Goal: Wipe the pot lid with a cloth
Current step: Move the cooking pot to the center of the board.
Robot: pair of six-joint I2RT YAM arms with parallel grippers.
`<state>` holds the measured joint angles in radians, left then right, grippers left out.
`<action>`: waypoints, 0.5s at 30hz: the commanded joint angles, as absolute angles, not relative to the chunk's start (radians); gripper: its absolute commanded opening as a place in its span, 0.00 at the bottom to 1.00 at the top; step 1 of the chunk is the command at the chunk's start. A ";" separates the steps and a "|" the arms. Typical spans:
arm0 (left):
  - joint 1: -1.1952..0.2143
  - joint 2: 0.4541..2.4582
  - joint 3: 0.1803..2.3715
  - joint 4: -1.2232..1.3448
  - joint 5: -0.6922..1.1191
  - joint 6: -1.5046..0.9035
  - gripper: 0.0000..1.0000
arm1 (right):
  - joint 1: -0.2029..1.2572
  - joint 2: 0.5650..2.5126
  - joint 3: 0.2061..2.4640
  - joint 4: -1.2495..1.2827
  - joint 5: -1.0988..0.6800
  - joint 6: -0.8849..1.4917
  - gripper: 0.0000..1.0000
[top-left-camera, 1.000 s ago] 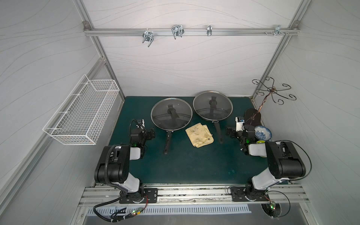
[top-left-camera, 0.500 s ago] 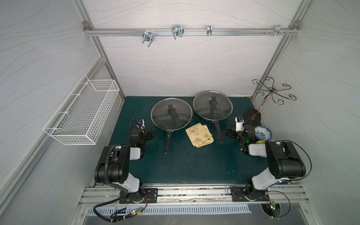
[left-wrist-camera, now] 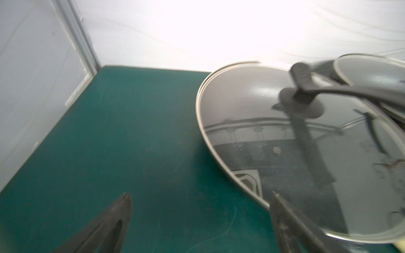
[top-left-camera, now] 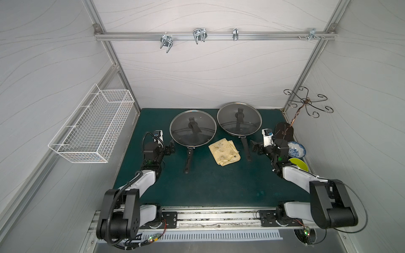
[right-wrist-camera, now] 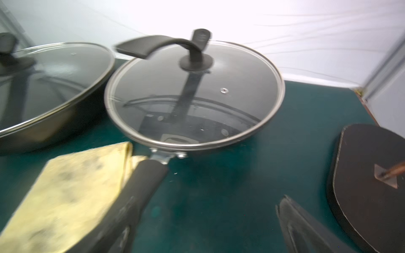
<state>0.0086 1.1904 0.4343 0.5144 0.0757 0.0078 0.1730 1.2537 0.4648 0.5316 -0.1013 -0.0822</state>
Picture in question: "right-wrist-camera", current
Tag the right black frying pan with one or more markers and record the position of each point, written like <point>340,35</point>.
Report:
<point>148,183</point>

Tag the black base copper hook stand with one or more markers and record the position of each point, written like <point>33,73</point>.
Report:
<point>371,212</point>

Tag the yellow cleaning cloth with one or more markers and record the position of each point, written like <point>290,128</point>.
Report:
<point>69,198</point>

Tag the left black frying pan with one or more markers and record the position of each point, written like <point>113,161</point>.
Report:
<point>60,125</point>

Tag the black frying pan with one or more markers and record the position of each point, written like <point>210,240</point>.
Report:
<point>60,125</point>
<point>148,183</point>

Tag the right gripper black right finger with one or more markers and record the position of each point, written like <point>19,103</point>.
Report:
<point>302,233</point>

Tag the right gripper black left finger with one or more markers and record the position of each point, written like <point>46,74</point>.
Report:
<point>120,241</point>

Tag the glass pot lid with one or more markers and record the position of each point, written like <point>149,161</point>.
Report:
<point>39,81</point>
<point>192,94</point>

